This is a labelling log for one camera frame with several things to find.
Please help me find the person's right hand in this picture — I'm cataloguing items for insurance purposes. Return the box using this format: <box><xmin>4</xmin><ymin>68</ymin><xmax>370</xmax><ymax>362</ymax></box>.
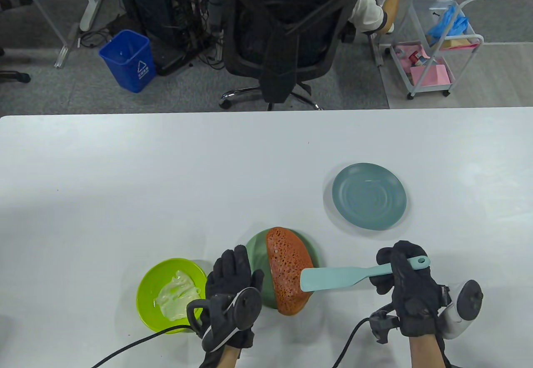
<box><xmin>370</xmin><ymin>241</ymin><xmax>448</xmax><ymax>338</ymax></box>

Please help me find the person's left hand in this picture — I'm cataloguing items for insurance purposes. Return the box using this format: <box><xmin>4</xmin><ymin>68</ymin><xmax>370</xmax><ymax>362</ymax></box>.
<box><xmin>202</xmin><ymin>245</ymin><xmax>265</xmax><ymax>352</ymax></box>

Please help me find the teal silicone spatula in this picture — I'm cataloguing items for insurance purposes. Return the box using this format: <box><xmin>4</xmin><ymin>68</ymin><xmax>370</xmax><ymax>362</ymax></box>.
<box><xmin>300</xmin><ymin>255</ymin><xmax>431</xmax><ymax>293</ymax></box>

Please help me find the person's left forearm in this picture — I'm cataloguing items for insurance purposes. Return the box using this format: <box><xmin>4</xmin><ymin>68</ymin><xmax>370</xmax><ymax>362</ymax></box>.
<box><xmin>199</xmin><ymin>345</ymin><xmax>242</xmax><ymax>368</ymax></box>

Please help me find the person's right forearm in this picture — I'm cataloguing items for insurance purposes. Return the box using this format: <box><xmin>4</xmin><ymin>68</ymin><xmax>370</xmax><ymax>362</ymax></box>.
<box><xmin>408</xmin><ymin>334</ymin><xmax>446</xmax><ymax>368</ymax></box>

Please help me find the dark green round plate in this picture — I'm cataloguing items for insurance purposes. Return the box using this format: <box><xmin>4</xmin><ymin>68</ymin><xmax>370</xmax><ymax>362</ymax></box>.
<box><xmin>245</xmin><ymin>229</ymin><xmax>321</xmax><ymax>310</ymax></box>

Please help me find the black round hand tracker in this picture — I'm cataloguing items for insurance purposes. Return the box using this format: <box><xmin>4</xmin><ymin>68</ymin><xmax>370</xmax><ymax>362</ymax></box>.
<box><xmin>186</xmin><ymin>287</ymin><xmax>263</xmax><ymax>336</ymax></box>

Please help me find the orange-brown spongy pancake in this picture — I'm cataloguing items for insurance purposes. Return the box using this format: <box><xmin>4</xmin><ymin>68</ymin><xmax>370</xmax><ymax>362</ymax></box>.
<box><xmin>266</xmin><ymin>226</ymin><xmax>315</xmax><ymax>316</ymax></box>

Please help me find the white cream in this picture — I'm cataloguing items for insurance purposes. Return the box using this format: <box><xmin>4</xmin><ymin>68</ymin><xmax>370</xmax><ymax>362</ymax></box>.
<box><xmin>154</xmin><ymin>270</ymin><xmax>203</xmax><ymax>321</ymax></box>

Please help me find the lime green bowl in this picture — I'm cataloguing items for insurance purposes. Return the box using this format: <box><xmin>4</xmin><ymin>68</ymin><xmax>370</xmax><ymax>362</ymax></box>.
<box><xmin>136</xmin><ymin>258</ymin><xmax>209</xmax><ymax>335</ymax></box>

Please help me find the white and black wrist controller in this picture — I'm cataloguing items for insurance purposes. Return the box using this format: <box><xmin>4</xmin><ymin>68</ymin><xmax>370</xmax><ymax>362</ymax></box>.
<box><xmin>436</xmin><ymin>280</ymin><xmax>484</xmax><ymax>339</ymax></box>

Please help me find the blue-grey round plate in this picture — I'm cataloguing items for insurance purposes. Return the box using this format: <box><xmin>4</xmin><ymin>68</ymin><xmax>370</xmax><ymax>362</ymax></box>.
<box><xmin>331</xmin><ymin>163</ymin><xmax>408</xmax><ymax>231</ymax></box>

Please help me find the pink paper sheet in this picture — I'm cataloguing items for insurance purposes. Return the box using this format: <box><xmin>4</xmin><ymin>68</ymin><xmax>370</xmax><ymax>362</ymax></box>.
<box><xmin>410</xmin><ymin>64</ymin><xmax>451</xmax><ymax>88</ymax></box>

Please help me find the blue plastic waste bin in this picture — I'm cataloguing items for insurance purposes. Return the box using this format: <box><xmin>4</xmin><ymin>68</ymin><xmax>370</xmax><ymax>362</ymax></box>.
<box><xmin>98</xmin><ymin>30</ymin><xmax>157</xmax><ymax>94</ymax></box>

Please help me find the white wheeled cart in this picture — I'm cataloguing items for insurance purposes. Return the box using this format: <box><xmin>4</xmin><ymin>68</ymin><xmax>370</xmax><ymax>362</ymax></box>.
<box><xmin>374</xmin><ymin>0</ymin><xmax>486</xmax><ymax>101</ymax></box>

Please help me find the black mesh office chair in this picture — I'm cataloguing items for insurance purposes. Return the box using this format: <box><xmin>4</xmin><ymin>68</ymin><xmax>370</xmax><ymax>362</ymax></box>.
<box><xmin>208</xmin><ymin>0</ymin><xmax>371</xmax><ymax>112</ymax></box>

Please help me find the black computer tower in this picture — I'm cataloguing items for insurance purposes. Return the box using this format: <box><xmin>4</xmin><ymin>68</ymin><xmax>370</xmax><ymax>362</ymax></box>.
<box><xmin>124</xmin><ymin>0</ymin><xmax>197</xmax><ymax>76</ymax></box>

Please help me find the blue plastic bag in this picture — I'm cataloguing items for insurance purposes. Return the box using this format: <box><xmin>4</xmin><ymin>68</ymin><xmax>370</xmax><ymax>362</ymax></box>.
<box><xmin>428</xmin><ymin>5</ymin><xmax>469</xmax><ymax>46</ymax></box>

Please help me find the black chair base leg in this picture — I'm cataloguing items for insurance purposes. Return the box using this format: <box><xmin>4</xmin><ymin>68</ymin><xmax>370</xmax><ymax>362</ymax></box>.
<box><xmin>0</xmin><ymin>47</ymin><xmax>32</xmax><ymax>84</ymax></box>

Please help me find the white desk leg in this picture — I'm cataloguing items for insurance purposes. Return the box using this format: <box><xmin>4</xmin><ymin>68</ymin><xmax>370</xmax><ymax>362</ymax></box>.
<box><xmin>78</xmin><ymin>0</ymin><xmax>110</xmax><ymax>32</ymax></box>

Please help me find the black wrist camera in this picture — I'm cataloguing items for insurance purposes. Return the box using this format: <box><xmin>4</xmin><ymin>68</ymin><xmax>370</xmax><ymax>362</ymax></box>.
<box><xmin>368</xmin><ymin>311</ymin><xmax>401</xmax><ymax>344</ymax></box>

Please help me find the black cable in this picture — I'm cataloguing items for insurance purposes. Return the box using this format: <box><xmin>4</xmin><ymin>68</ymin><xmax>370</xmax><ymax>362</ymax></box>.
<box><xmin>335</xmin><ymin>317</ymin><xmax>375</xmax><ymax>368</ymax></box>
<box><xmin>90</xmin><ymin>321</ymin><xmax>201</xmax><ymax>368</ymax></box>

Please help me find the bundle of black cables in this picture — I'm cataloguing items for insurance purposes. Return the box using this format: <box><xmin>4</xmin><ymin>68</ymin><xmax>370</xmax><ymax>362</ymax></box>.
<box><xmin>167</xmin><ymin>0</ymin><xmax>227</xmax><ymax>70</ymax></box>

